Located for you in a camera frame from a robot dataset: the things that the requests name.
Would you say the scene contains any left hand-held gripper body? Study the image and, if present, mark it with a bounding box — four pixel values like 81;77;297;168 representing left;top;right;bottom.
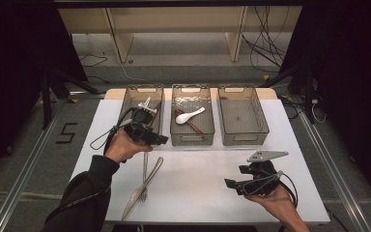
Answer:
124;103;158;146

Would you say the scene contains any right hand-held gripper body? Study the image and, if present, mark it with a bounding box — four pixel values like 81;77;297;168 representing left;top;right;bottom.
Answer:
238;151;290;196

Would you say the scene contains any silver fork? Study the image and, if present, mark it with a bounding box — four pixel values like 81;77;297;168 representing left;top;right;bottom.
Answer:
138;152;150;203

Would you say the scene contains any transparent grey plastic basket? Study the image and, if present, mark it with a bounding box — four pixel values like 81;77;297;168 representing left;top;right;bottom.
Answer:
216;84;271;147
169;83;215;147
115;84;165;146

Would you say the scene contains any white ceramic spoon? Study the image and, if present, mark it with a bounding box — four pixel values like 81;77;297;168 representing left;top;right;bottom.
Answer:
175;106;207;126

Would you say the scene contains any red-brown spoon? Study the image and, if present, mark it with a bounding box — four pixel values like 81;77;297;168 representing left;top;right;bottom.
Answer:
173;109;205;135

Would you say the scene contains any silver table knife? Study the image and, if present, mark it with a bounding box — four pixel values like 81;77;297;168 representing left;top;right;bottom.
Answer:
122;157;164;222

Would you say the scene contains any person's left hand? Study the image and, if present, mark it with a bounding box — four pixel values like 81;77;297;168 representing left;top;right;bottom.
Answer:
103;128;153;164

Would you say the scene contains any person's right hand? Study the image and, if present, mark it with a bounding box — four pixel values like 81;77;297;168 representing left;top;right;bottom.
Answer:
243;186;300;223

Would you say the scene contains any white table cover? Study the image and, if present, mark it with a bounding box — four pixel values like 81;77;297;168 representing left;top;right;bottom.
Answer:
71;98;331;225

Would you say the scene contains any black metal stand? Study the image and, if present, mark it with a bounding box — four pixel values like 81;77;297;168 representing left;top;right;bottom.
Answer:
40;69;101;130
260;62;317;125

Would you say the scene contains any light wooden desk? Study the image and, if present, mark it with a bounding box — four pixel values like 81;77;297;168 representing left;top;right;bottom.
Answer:
57;6;303;64

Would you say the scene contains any dark curtain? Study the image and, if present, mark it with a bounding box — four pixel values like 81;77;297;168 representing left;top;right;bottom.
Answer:
278;0;371;207
0;0;89;182

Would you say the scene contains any right hand-held gripper cable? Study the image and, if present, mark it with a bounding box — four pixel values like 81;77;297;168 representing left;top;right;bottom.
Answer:
245;169;300;209

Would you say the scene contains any hand-held gripper cable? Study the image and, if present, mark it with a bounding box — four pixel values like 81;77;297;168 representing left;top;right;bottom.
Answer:
89;107;137;154
245;169;300;209

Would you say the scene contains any left hand-held gripper cable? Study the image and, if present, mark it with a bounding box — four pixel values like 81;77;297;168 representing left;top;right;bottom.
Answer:
89;107;137;154

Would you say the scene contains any white floor cable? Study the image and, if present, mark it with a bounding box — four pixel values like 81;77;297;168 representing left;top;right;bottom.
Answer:
102;47;150;83

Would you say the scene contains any short metal floor rail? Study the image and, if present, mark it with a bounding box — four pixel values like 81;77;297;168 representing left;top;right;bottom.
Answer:
68;91;106;100

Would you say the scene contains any thin black floor cable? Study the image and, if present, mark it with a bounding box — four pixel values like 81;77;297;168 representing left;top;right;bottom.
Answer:
86;74;110;85
78;53;109;68

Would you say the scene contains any long metal floor rail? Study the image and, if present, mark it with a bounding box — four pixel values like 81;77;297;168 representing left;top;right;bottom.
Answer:
0;100;69;232
298;110;371;232

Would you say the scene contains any white plug with cable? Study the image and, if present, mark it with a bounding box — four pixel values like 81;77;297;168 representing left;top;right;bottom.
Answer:
311;99;327;124

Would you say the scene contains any bundle of black cables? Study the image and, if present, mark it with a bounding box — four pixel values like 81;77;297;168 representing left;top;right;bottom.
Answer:
241;5;293;74

